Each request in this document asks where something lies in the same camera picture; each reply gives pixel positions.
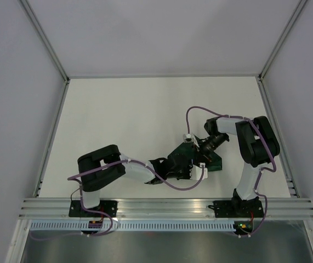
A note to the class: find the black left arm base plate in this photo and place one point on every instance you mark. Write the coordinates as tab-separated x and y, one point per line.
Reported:
105	207

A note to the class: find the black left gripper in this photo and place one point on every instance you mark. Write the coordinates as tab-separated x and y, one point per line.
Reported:
187	176

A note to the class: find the right aluminium side rail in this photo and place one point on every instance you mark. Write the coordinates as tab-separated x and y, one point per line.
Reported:
283	153

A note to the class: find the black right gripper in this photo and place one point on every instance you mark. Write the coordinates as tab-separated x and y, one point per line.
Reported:
201	148

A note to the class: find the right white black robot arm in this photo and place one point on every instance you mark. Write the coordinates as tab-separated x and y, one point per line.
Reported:
258	147

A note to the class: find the aluminium front frame rail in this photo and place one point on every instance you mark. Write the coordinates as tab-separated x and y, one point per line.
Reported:
162	208

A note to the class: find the left aluminium side rail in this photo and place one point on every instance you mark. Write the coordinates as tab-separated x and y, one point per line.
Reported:
51	137

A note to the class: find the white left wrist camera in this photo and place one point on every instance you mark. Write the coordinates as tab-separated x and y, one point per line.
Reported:
199	172

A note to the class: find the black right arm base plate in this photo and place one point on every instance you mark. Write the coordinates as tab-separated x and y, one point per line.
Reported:
224	209

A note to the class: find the white slotted cable duct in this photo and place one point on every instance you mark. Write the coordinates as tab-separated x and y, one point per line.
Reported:
133	225

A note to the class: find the dark green cloth napkin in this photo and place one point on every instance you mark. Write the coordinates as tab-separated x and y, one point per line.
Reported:
214	165

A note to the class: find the aluminium side rail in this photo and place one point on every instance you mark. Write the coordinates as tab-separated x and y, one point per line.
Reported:
283	153
51	137

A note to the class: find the aluminium frame post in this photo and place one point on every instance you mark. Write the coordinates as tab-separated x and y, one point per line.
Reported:
31	15
282	38

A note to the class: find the right aluminium frame post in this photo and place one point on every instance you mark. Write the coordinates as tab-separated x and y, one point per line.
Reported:
282	38

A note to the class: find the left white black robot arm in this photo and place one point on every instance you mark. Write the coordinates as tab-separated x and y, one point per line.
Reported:
103	166

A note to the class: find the left aluminium frame post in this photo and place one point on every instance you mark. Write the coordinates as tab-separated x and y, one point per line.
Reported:
31	15

